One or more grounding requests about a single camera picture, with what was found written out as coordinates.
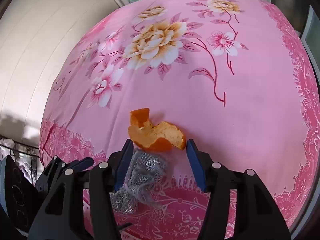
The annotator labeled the silver mesh wrapper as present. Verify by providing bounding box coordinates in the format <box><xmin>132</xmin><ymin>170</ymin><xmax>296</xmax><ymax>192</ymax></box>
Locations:
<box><xmin>109</xmin><ymin>149</ymin><xmax>168</xmax><ymax>215</ymax></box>

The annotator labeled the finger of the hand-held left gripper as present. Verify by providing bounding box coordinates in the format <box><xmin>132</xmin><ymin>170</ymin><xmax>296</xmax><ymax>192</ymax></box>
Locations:
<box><xmin>65</xmin><ymin>157</ymin><xmax>95</xmax><ymax>173</ymax></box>
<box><xmin>34</xmin><ymin>156</ymin><xmax>67</xmax><ymax>198</ymax></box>

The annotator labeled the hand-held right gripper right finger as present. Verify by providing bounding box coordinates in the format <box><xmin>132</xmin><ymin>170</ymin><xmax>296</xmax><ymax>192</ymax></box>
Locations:
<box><xmin>186</xmin><ymin>139</ymin><xmax>292</xmax><ymax>240</ymax></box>

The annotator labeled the dark metal rack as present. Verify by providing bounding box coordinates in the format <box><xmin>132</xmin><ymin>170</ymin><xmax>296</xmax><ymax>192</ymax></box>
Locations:
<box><xmin>0</xmin><ymin>135</ymin><xmax>42</xmax><ymax>180</ymax></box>

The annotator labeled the pink floral cloth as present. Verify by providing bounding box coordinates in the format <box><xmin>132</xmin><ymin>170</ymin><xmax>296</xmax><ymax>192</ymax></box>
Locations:
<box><xmin>39</xmin><ymin>0</ymin><xmax>320</xmax><ymax>240</ymax></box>

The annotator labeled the orange peel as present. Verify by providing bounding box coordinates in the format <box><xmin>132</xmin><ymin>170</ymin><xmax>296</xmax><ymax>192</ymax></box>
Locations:
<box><xmin>128</xmin><ymin>108</ymin><xmax>187</xmax><ymax>153</ymax></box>

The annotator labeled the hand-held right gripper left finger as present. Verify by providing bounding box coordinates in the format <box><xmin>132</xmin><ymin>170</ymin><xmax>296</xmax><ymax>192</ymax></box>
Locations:
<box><xmin>29</xmin><ymin>139</ymin><xmax>134</xmax><ymax>240</ymax></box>

